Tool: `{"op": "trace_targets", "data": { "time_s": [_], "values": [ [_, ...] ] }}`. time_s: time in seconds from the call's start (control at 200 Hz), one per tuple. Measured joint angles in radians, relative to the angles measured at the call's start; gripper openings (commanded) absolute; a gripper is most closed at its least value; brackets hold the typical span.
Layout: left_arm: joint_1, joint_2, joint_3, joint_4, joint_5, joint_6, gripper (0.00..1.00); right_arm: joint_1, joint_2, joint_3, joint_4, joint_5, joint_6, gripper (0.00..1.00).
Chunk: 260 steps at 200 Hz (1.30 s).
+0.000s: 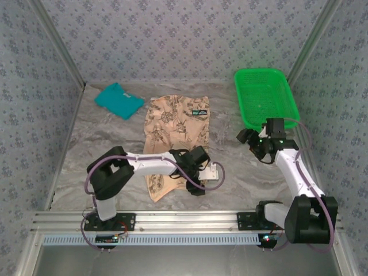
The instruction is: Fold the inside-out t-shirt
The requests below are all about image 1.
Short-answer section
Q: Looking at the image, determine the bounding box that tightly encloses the peach printed t-shirt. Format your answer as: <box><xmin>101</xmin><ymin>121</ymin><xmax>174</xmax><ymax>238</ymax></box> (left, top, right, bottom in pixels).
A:
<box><xmin>143</xmin><ymin>95</ymin><xmax>210</xmax><ymax>204</ymax></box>

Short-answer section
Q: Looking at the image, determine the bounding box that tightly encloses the folded teal t-shirt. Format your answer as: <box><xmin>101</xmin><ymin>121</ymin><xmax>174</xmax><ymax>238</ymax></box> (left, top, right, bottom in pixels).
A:
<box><xmin>94</xmin><ymin>82</ymin><xmax>145</xmax><ymax>121</ymax></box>

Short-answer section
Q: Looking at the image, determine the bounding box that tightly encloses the green plastic basket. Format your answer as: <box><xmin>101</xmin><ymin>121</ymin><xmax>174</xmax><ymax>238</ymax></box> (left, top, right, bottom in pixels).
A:
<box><xmin>233</xmin><ymin>67</ymin><xmax>301</xmax><ymax>131</ymax></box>

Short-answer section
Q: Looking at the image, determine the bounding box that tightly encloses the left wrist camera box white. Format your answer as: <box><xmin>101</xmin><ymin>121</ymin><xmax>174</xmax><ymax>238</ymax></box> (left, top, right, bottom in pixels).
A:
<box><xmin>200</xmin><ymin>162</ymin><xmax>221</xmax><ymax>181</ymax></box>

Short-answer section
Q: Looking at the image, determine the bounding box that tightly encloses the aluminium mounting rail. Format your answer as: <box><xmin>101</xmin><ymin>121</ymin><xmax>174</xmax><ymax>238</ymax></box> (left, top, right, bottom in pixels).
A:
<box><xmin>30</xmin><ymin>209</ymin><xmax>344</xmax><ymax>233</ymax></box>

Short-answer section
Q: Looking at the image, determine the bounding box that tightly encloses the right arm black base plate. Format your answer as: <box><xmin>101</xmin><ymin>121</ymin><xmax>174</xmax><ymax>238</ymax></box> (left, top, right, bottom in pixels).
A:
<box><xmin>236</xmin><ymin>212</ymin><xmax>290</xmax><ymax>232</ymax></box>

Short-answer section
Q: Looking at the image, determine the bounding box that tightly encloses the aluminium perforated rail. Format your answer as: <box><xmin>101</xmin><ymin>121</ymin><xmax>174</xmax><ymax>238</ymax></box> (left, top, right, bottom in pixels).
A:
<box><xmin>42</xmin><ymin>233</ymin><xmax>263</xmax><ymax>246</ymax></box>

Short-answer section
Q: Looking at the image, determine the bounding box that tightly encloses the aluminium frame post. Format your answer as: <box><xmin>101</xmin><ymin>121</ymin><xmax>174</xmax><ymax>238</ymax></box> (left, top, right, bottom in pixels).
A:
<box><xmin>286</xmin><ymin>0</ymin><xmax>343</xmax><ymax>85</ymax></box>
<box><xmin>28</xmin><ymin>0</ymin><xmax>87</xmax><ymax>90</ymax></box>

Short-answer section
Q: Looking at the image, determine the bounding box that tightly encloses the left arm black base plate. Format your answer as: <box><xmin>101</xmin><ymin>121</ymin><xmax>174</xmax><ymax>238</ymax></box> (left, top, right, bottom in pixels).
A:
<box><xmin>83</xmin><ymin>212</ymin><xmax>136</xmax><ymax>232</ymax></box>

